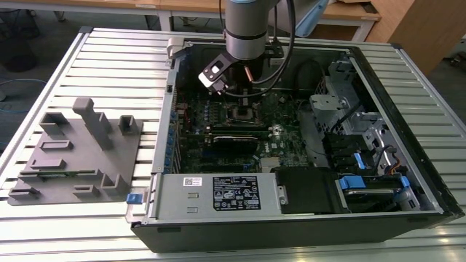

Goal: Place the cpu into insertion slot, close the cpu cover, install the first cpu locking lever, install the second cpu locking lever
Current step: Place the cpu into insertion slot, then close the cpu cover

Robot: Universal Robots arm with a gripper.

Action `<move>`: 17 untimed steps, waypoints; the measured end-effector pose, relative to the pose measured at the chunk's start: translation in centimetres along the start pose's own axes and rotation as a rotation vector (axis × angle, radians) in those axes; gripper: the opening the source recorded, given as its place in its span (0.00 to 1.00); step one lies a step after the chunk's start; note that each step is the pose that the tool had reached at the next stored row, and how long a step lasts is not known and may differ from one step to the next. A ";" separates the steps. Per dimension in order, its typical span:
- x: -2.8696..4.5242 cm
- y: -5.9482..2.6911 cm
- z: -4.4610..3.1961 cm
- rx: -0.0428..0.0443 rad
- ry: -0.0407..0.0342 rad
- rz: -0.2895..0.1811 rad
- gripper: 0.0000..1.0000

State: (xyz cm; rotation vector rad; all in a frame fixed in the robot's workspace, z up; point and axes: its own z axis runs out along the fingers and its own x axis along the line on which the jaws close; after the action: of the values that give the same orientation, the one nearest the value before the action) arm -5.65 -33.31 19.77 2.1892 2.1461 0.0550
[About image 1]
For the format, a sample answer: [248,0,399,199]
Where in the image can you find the black office chair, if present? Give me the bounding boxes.
[0,8,39,73]

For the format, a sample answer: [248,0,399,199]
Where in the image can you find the CPU socket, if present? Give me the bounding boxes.
[223,101,263,127]

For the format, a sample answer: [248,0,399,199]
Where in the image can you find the silver CPU chip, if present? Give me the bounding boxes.
[234,107,256,118]

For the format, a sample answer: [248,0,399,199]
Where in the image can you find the blue floor cable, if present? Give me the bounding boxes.
[0,78,48,114]

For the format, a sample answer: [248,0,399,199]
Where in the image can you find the hard disk in blue carrier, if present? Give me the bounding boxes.
[337,176,398,196]

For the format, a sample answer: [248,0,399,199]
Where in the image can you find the silver power supply unit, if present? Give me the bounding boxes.
[147,172,288,219]

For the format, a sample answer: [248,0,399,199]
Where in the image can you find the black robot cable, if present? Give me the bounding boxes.
[218,0,297,98]

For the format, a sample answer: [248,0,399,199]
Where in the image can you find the silver metal drive cage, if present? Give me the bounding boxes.
[309,61,365,129]

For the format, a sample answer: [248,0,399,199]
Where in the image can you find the small grey wrist camera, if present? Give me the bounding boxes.
[263,40,286,59]

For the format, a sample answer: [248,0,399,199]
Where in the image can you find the black PC case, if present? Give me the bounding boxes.
[124,38,466,253]

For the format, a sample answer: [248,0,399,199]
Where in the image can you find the grey parts rack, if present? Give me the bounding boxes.
[5,97,146,206]

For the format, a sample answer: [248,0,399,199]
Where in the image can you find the green motherboard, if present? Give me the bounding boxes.
[174,84,318,174]

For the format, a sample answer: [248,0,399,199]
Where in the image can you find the wooden cabinet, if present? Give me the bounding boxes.
[367,0,466,74]

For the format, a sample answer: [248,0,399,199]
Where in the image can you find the black graphics card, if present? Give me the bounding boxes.
[212,134,260,155]

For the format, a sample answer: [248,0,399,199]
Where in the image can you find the black looped case cable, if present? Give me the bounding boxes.
[295,58,325,91]

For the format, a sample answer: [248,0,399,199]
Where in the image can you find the wooden desk white frame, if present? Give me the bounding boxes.
[159,0,383,42]
[0,0,172,31]

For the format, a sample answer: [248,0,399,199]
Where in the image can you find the black plastic shroud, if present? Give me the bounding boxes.
[275,166,345,215]

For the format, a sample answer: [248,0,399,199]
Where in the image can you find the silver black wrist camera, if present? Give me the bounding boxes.
[198,60,231,95]

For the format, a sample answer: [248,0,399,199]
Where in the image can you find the orange yellow power wires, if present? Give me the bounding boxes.
[385,159,403,175]

